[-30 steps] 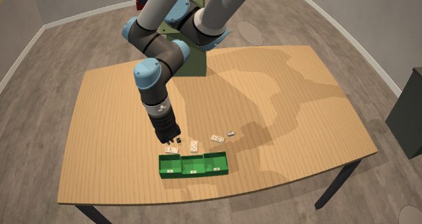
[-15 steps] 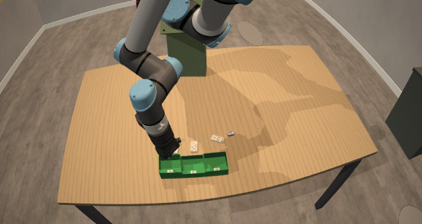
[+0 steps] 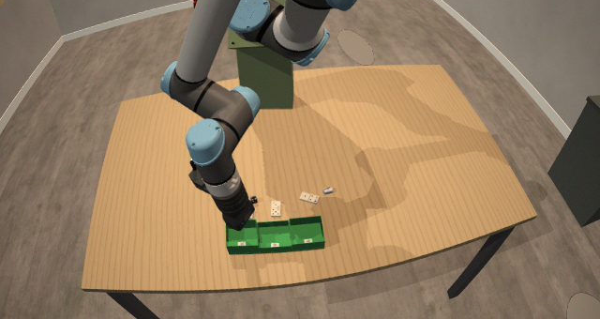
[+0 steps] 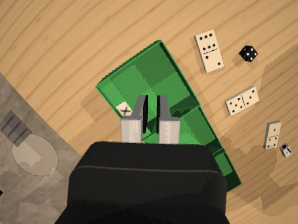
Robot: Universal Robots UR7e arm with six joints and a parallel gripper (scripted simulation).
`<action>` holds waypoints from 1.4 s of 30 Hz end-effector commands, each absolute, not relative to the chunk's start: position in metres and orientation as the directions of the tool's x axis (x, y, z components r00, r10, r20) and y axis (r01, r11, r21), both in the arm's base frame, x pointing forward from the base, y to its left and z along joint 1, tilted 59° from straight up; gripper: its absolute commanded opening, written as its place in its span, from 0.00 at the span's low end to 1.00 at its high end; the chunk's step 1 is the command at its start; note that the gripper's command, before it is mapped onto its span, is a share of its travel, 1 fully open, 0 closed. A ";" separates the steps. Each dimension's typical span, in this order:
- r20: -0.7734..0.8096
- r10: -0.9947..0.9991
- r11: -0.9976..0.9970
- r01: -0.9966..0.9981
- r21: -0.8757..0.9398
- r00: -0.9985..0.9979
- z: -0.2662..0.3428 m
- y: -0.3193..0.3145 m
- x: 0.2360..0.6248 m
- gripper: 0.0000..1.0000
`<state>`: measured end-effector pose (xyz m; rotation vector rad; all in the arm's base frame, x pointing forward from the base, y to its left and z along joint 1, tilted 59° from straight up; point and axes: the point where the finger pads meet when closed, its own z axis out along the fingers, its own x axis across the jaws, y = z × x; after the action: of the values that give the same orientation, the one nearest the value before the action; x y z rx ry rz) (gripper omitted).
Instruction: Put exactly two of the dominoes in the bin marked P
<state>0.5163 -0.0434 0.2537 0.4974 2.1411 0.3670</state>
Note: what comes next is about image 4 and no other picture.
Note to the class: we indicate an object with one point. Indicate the black die with white pips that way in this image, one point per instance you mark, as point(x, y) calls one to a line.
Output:
point(248, 53)

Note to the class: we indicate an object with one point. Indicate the cream domino tile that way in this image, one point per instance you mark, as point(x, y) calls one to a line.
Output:
point(241, 100)
point(209, 50)
point(272, 134)

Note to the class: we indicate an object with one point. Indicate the green three-compartment bin rack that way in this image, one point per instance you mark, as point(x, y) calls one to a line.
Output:
point(157, 73)

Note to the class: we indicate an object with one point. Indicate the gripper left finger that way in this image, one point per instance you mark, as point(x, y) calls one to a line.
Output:
point(133, 127)

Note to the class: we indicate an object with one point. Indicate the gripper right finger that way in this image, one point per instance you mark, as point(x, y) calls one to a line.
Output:
point(167, 127)

